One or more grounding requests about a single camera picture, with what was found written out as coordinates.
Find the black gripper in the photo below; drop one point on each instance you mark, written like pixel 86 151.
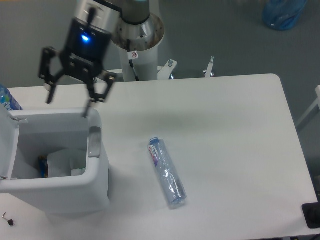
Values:
pixel 82 59

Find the white plastic bag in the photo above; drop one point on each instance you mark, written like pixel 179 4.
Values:
pixel 67 163

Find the clear plastic water bottle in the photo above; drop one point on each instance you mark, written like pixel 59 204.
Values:
pixel 167 174

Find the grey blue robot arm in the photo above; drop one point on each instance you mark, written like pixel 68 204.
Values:
pixel 102 14

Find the white trash can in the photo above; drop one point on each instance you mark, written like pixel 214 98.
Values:
pixel 27 134

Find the blue labelled bottle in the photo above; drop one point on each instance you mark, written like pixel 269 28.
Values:
pixel 8 101

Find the colourful snack wrapper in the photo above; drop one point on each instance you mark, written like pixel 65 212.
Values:
pixel 43 166

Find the blue plastic bag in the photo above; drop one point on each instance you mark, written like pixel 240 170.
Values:
pixel 282 15

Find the white furniture leg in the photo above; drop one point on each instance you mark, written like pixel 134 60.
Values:
pixel 310 112

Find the black device at edge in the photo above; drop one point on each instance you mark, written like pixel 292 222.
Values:
pixel 311 213

